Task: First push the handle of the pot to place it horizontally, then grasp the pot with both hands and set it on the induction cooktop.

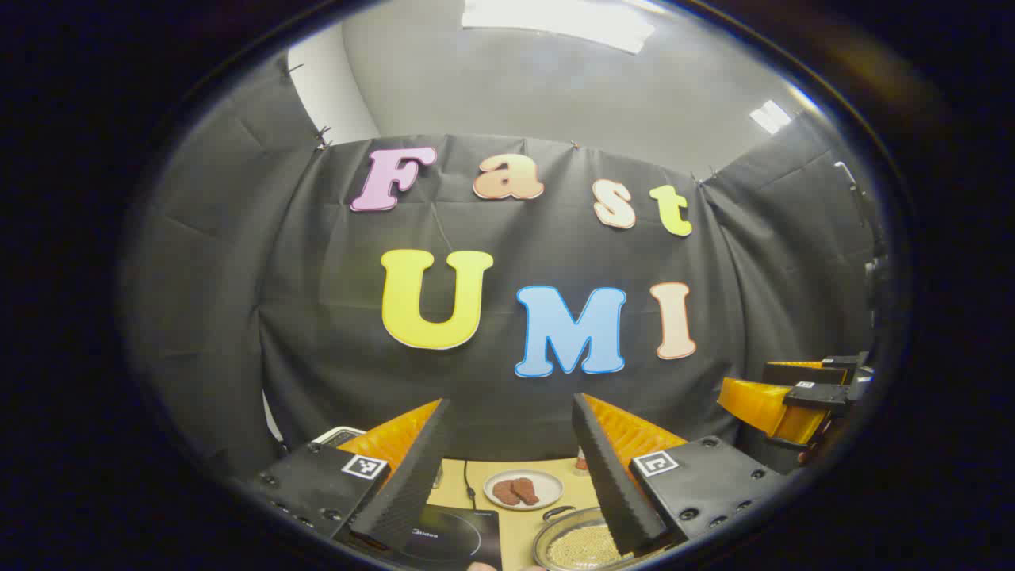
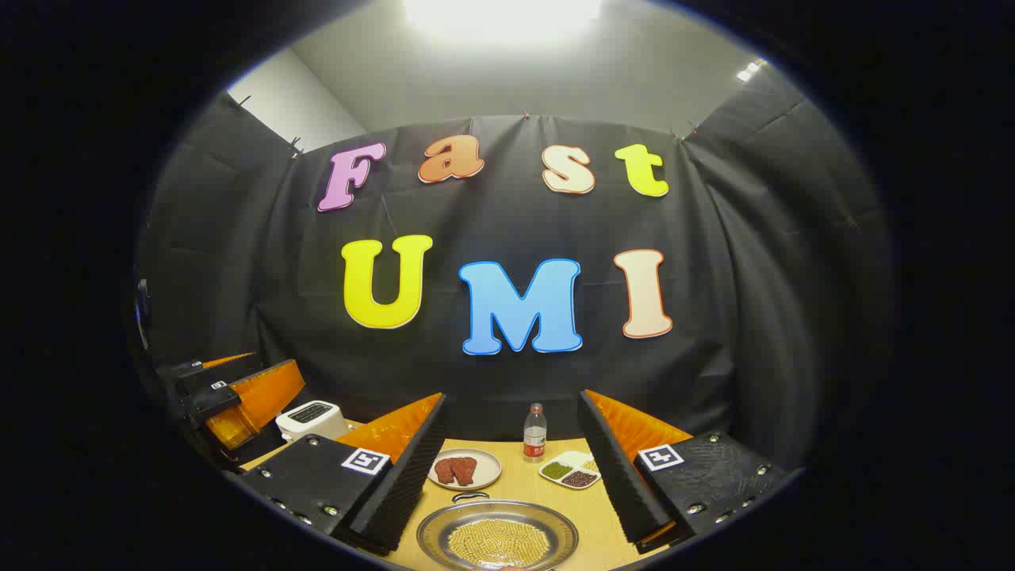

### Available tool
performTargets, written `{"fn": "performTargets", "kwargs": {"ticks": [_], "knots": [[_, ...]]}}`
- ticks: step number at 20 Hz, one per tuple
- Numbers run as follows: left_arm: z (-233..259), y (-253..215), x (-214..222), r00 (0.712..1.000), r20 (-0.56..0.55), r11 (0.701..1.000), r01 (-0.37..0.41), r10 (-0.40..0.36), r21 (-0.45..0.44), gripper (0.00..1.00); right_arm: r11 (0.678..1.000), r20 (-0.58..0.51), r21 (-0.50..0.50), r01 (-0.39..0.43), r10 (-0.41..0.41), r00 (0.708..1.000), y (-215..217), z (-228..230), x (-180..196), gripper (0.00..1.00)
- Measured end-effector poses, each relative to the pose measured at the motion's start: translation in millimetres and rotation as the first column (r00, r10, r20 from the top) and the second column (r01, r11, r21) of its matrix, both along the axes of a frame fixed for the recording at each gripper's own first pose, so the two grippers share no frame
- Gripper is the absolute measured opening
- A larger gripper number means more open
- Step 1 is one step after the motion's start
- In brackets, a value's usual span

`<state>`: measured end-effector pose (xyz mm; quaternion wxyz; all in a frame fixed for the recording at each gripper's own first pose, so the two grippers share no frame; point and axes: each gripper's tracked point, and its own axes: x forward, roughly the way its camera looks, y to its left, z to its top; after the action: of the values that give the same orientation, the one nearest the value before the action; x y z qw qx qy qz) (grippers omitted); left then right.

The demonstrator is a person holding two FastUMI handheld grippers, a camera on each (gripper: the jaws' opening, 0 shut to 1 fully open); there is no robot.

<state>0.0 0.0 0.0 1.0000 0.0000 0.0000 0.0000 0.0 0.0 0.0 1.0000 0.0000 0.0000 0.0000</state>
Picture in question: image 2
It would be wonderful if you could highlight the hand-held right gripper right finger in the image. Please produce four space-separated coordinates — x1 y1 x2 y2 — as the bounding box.
577 389 794 556

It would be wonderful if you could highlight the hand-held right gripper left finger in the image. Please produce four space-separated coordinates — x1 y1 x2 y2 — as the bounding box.
238 393 447 556

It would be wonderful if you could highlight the stainless steel pot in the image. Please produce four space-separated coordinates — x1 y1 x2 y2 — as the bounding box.
416 492 580 571

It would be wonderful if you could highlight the white divided dish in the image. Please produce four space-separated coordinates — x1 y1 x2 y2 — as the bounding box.
538 450 601 490

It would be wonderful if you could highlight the white toaster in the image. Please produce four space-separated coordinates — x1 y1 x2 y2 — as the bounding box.
275 400 350 443

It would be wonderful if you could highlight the round white plate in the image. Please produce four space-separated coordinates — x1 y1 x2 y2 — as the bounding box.
427 448 503 492

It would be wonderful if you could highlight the clear plastic water bottle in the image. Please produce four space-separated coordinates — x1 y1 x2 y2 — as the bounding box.
523 403 548 463

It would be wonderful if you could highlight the pile of soybeans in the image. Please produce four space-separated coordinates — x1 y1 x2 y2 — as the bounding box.
446 518 550 569

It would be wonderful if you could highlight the large ceiling light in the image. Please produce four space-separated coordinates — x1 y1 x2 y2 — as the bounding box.
403 0 605 44

